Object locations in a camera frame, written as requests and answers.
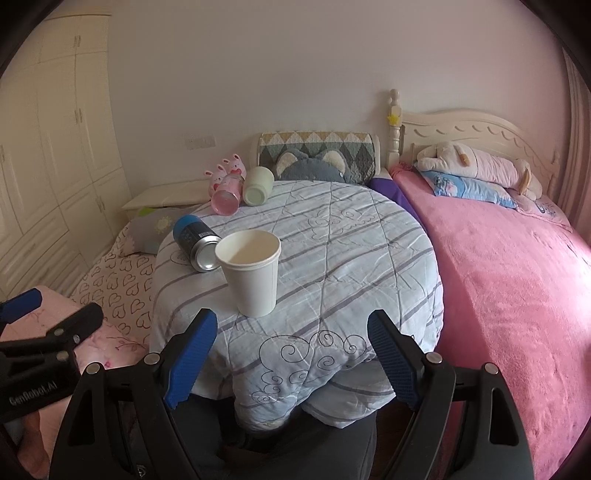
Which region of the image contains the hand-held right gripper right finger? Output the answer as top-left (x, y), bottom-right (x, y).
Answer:
top-left (367, 310), bottom-right (532, 480)

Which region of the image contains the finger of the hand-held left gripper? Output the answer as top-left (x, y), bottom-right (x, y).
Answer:
top-left (0, 303), bottom-right (104, 359)
top-left (0, 287), bottom-right (43, 334)

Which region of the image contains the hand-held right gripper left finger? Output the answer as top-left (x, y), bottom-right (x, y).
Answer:
top-left (48, 308), bottom-right (228, 480)

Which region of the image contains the white paper cup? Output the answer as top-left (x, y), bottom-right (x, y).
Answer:
top-left (215, 231), bottom-right (282, 318)

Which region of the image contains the blue and black metal cup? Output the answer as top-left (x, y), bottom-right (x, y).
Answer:
top-left (173, 215), bottom-right (223, 274)

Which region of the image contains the pink bunny cup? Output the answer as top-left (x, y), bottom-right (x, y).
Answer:
top-left (204, 153), bottom-right (247, 217)

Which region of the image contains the pale green cup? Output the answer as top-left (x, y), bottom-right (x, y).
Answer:
top-left (242, 166), bottom-right (275, 207)

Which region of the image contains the pink floral cloth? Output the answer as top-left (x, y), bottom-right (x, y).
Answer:
top-left (0, 285), bottom-right (151, 467)

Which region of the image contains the heart print bed sheet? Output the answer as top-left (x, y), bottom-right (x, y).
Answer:
top-left (69, 224), bottom-right (160, 344)

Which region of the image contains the light blue striped quilt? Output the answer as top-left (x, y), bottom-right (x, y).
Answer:
top-left (148, 179), bottom-right (446, 432)

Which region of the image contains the pink fleece blanket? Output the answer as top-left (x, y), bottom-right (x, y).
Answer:
top-left (388, 166), bottom-right (591, 480)

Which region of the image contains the grey sun print pillow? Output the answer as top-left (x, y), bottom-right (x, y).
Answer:
top-left (117, 205), bottom-right (204, 257)

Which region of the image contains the cream wardrobe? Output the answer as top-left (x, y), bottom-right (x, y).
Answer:
top-left (0, 11), bottom-right (134, 296)

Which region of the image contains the purple cloth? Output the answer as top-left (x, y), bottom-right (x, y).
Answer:
top-left (368, 175), bottom-right (423, 222)

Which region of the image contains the blue printed pillow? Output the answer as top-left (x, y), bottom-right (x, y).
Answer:
top-left (421, 171), bottom-right (520, 209)

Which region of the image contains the patchwork diamond chair cover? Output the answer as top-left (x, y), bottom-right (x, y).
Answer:
top-left (252, 131), bottom-right (382, 188)

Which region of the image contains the grey bear cushion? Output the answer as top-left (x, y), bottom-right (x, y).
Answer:
top-left (274, 148), bottom-right (348, 184)

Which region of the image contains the pink embroidered pillow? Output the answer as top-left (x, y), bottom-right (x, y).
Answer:
top-left (512, 193), bottom-right (574, 232)

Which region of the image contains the pink and white plush toy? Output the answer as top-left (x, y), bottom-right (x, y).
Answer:
top-left (413, 141), bottom-right (544, 200)

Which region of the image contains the cream wooden bed headboard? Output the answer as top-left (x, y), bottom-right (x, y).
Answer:
top-left (385, 89), bottom-right (561, 195)

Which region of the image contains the pink curtain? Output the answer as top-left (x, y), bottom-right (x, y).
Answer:
top-left (561, 46), bottom-right (591, 222)

